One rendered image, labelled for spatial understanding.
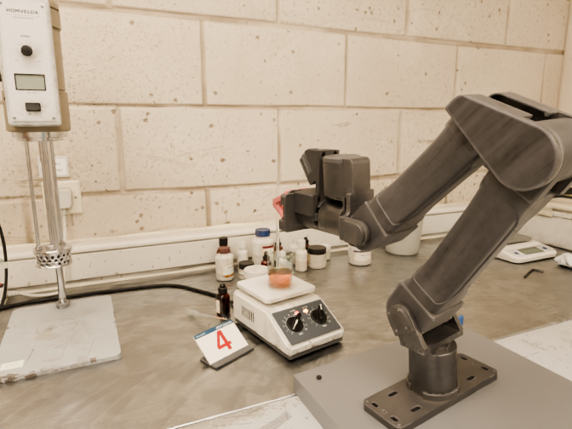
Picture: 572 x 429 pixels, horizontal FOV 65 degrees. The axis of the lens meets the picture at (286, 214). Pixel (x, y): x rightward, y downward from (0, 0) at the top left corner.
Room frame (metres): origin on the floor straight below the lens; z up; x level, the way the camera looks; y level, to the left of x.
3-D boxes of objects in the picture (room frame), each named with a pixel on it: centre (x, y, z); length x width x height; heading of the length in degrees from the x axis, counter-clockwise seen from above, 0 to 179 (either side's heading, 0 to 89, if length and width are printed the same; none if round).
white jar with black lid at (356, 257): (1.26, -0.22, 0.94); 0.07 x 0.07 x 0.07
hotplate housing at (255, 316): (0.83, 0.01, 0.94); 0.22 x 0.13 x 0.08; 36
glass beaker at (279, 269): (0.83, 0.01, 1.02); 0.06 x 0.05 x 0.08; 160
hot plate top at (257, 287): (0.85, 0.02, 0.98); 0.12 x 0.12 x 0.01; 36
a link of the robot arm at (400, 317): (0.56, -0.19, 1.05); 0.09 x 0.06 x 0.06; 125
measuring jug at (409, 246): (1.39, -0.37, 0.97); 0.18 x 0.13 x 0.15; 17
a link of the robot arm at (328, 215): (0.69, -0.09, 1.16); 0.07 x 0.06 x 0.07; 37
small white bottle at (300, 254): (1.19, -0.04, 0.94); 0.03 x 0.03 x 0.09
